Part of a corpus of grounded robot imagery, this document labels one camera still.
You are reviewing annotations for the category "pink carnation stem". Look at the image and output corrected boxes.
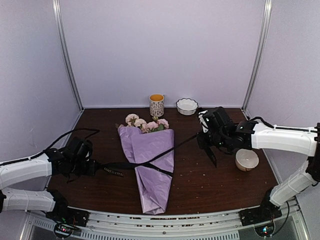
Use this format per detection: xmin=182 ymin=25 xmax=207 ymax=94
xmin=139 ymin=117 xmax=170 ymax=133

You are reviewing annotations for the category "left aluminium frame post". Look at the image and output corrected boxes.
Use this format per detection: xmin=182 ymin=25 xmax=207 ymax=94
xmin=52 ymin=0 xmax=84 ymax=111

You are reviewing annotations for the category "pale pink rose stem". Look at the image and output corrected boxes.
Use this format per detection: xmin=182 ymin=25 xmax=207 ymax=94
xmin=125 ymin=113 xmax=147 ymax=130

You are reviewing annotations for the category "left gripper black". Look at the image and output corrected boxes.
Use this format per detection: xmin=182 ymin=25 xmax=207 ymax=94
xmin=69 ymin=158 xmax=96 ymax=176

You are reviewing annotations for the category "patterned cup with orange inside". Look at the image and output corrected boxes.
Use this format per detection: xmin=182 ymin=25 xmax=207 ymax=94
xmin=149 ymin=94 xmax=165 ymax=117

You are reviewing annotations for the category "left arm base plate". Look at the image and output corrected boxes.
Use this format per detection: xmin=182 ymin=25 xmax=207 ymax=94
xmin=45 ymin=207 xmax=90 ymax=227

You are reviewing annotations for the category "right aluminium frame post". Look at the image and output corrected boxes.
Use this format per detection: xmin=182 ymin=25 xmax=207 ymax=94
xmin=241 ymin=0 xmax=273 ymax=113

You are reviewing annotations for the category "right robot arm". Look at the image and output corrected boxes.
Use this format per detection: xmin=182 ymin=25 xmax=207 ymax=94
xmin=197 ymin=107 xmax=320 ymax=221

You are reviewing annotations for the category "green circuit board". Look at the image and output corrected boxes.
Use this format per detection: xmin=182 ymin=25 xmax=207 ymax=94
xmin=53 ymin=223 xmax=74 ymax=238
xmin=254 ymin=223 xmax=275 ymax=238

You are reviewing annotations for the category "left green circuit board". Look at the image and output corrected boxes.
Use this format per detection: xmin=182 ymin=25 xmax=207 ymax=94
xmin=53 ymin=223 xmax=74 ymax=238

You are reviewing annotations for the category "plain white bowl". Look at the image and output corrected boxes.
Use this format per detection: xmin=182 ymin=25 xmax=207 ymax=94
xmin=235 ymin=149 xmax=259 ymax=172

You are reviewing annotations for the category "black printed ribbon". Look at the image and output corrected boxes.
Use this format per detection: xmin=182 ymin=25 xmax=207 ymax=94
xmin=94 ymin=133 xmax=218 ymax=179

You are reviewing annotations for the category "aluminium frame post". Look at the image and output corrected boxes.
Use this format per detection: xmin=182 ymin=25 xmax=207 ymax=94
xmin=241 ymin=0 xmax=273 ymax=113
xmin=52 ymin=0 xmax=84 ymax=111

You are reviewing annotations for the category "purple wrapping paper sheet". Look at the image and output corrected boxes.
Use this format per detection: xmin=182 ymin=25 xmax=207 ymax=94
xmin=117 ymin=126 xmax=175 ymax=215

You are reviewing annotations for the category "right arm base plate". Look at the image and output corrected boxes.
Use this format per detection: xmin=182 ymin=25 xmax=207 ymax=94
xmin=239 ymin=206 xmax=282 ymax=226

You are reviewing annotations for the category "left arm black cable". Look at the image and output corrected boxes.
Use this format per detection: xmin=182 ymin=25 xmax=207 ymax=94
xmin=0 ymin=127 xmax=101 ymax=166

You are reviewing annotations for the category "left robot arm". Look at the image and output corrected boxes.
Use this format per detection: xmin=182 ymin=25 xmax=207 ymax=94
xmin=0 ymin=137 xmax=96 ymax=222

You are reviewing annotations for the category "white scalloped bowl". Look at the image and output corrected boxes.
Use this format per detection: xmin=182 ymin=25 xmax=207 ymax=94
xmin=176 ymin=98 xmax=199 ymax=116

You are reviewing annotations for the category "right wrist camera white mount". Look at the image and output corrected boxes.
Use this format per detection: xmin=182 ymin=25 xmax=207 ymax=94
xmin=197 ymin=107 xmax=209 ymax=133

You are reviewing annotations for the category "front aluminium rail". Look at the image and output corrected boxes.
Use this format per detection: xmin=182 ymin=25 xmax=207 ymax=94
xmin=23 ymin=199 xmax=305 ymax=240

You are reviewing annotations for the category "right green circuit board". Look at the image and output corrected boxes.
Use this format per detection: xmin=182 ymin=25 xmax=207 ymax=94
xmin=254 ymin=223 xmax=275 ymax=238

